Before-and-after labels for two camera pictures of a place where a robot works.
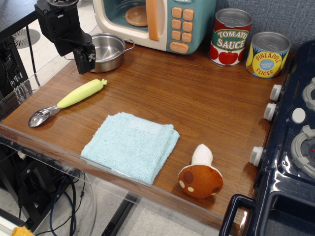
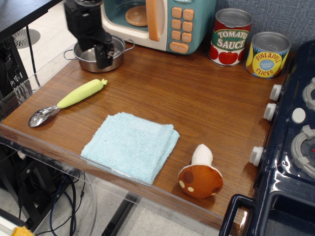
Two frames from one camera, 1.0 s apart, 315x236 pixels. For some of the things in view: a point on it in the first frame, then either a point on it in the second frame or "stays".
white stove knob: (275, 92) stays
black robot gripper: (59, 22) → (84, 21)
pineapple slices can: (267, 54) stays
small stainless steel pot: (110, 49) stays
